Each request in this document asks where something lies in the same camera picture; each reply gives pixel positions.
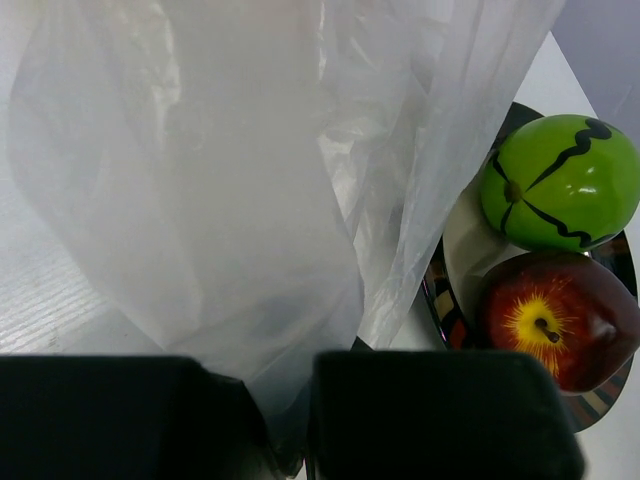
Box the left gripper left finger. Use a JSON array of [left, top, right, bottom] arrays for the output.
[[1, 355, 278, 479]]

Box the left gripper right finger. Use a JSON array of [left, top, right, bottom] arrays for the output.
[[308, 351, 585, 479]]

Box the red fake apple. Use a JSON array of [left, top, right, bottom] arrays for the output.
[[475, 252, 639, 395]]

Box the green fake melon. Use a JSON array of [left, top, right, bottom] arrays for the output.
[[479, 114, 639, 252]]

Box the clear plastic bag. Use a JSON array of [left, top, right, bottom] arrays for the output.
[[7, 1, 563, 475]]

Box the round dark rimmed plate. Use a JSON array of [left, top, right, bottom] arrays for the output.
[[422, 103, 639, 431]]

